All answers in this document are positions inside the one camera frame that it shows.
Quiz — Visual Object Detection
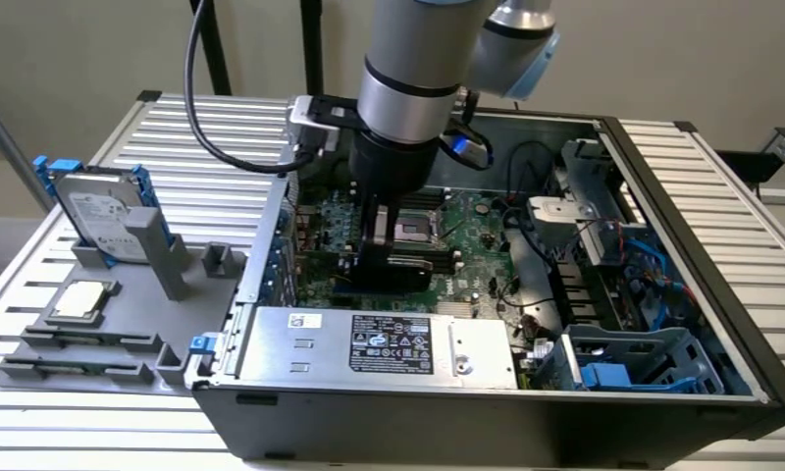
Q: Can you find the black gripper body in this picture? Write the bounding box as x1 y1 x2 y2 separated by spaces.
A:
347 128 443 198

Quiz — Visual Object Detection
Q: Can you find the black graphics card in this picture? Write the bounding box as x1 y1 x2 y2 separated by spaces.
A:
299 250 435 291

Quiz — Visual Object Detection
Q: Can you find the CPU socket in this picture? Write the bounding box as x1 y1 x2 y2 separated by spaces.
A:
392 207 448 247

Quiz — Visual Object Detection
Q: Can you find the black RAM slots bank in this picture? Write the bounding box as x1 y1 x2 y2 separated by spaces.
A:
392 248 464 277
398 187 451 209

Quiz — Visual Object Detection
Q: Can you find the green motherboard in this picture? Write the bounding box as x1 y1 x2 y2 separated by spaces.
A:
287 187 555 345

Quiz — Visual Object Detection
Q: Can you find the silver power supply unit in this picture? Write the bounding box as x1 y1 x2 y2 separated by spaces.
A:
236 305 523 393

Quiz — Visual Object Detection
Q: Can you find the black tripod pole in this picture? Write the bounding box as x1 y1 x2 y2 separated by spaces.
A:
299 0 327 97
191 0 233 97

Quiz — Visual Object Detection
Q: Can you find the black finned air shroud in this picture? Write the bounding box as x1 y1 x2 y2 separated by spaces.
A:
547 258 634 331

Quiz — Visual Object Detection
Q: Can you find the blue case latch clip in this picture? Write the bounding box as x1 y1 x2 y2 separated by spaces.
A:
189 332 223 368

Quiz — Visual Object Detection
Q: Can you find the grey parts rack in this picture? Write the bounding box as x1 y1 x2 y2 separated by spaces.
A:
0 205 251 394

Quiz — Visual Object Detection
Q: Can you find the black open PC case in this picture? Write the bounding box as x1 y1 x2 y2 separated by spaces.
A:
188 103 785 463

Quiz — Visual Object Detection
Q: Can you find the blue disk bay latch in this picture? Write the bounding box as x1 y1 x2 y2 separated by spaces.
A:
579 361 635 393

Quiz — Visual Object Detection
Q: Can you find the silver CPU chip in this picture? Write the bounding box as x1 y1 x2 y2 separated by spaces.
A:
45 280 117 324

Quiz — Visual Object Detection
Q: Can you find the grey-blue disk bay cage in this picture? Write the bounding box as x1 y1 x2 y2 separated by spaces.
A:
536 323 727 395

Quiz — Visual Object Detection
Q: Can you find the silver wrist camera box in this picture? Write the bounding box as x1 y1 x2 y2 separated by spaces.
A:
284 94 362 154

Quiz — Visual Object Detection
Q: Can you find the black looped wire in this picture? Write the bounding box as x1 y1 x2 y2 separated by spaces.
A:
504 140 558 200

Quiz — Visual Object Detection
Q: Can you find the silver metal drive bracket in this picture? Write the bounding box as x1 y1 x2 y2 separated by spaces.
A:
526 194 596 233

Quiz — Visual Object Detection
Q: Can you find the black braided camera cable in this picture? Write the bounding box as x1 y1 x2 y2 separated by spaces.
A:
184 0 311 176

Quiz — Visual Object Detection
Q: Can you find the grey metal drive bay frame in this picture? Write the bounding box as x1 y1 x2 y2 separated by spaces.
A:
556 137 654 269

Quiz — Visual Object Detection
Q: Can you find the hard disk with blue bracket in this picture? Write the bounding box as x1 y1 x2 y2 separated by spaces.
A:
35 154 173 262

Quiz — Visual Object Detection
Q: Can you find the blue SATA wire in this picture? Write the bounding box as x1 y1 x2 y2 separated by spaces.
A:
618 234 699 318

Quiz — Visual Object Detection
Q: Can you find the grey metal frame post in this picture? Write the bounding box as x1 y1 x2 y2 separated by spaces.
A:
0 80 48 218

